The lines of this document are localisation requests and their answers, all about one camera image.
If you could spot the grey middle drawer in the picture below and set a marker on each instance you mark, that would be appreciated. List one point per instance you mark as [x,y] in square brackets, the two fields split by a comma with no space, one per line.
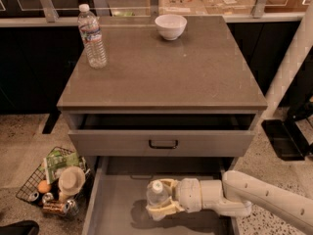
[118,199]

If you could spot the blue plastic bottle white cap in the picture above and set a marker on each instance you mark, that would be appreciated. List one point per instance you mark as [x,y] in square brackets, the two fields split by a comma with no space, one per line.
[156,193]

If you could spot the black drawer handle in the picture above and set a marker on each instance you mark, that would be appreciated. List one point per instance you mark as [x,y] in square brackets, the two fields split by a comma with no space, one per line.
[163,144]

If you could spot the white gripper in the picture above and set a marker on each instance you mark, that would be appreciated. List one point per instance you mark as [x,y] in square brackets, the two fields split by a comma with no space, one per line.
[189,195]

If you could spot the green chip bag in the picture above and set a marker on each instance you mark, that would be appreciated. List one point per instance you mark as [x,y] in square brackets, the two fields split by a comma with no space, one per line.
[58,160]

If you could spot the grey drawer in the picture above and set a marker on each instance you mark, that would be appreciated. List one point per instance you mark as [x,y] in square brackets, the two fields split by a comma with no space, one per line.
[199,135]
[118,199]

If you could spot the brown patterned can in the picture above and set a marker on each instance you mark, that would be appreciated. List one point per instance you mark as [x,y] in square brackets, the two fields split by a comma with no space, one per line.
[55,207]

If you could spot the grey metal railing frame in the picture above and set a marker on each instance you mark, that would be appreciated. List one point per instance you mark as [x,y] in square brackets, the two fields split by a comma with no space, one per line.
[59,11]

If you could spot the white bowl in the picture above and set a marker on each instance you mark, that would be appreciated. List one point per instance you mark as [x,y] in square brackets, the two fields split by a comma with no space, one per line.
[170,27]

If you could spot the clear water bottle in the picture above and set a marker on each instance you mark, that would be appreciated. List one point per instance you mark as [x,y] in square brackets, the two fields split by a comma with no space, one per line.
[91,36]

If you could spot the beige round lid container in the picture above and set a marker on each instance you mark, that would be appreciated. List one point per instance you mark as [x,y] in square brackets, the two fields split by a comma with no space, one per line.
[71,180]

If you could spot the black object bottom left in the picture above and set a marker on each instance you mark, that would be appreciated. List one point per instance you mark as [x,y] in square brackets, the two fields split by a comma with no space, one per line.
[26,227]

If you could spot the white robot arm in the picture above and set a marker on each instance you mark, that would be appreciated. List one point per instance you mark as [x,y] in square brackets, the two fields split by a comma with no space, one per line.
[233,195]

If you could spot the silver soda can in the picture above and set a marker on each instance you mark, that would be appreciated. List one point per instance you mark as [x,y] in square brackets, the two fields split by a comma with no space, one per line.
[47,197]

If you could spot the grey top drawer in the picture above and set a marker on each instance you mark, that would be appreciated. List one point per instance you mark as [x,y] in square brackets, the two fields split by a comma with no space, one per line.
[199,135]

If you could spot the orange fruit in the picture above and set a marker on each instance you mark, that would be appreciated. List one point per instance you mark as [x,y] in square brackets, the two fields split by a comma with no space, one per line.
[43,187]

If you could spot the grey drawer cabinet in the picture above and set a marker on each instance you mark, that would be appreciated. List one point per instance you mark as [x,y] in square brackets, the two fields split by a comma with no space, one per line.
[201,72]

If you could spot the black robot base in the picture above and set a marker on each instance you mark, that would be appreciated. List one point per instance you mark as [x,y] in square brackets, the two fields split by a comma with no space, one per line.
[292,138]

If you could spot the black wire basket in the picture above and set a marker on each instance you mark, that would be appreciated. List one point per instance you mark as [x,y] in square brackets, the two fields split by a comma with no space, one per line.
[29,192]

